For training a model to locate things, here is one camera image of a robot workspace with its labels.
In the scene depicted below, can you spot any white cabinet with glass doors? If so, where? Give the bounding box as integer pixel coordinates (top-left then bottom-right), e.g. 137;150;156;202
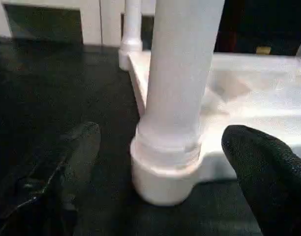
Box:
0;0;156;47

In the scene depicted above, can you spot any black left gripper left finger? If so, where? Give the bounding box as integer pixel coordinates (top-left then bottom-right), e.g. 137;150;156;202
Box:
0;121;102;236

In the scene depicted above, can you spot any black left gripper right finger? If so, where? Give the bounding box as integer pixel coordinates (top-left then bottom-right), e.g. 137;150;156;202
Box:
221;124;301;236

